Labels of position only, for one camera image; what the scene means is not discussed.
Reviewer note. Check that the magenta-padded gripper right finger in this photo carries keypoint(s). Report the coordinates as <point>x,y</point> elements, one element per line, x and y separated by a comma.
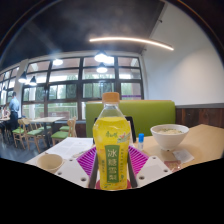
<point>153,168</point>

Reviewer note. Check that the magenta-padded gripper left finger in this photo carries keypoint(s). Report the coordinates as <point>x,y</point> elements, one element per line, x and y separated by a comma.
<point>71,170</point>

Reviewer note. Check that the yellow drink bottle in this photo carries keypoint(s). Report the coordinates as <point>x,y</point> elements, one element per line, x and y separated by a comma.
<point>110,133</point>

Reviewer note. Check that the brown snack packet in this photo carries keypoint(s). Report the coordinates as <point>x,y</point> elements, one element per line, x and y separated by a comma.
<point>172,165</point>

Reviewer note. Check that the white printed paper sheet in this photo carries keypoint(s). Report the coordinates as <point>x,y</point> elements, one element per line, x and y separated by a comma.
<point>71,146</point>

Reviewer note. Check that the small blue-capped bottle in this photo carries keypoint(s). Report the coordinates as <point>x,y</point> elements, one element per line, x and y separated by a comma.
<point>141,142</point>

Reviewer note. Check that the white bowl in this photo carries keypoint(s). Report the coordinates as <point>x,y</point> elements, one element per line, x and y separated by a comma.
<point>169,139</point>

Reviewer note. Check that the wooden chairs with green seats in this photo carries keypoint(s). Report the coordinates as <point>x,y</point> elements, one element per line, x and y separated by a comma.
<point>59,134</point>

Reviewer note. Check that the green upholstered bench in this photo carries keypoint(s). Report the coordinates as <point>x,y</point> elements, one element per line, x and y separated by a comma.
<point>150,114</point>

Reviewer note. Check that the wooden dining table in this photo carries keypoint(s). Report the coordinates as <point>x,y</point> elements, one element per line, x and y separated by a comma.
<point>46,119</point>

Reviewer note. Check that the person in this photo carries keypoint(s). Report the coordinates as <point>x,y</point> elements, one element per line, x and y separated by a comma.
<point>14,108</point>
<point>3,115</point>

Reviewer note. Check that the black pendant lamps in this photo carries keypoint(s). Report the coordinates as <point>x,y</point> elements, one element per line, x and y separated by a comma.
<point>22,79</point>

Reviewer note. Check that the long curved ceiling light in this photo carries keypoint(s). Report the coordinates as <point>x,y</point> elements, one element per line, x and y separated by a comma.
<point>133,39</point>

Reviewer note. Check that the dark-framed window wall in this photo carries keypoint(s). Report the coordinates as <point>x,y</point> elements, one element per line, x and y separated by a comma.
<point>80,86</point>

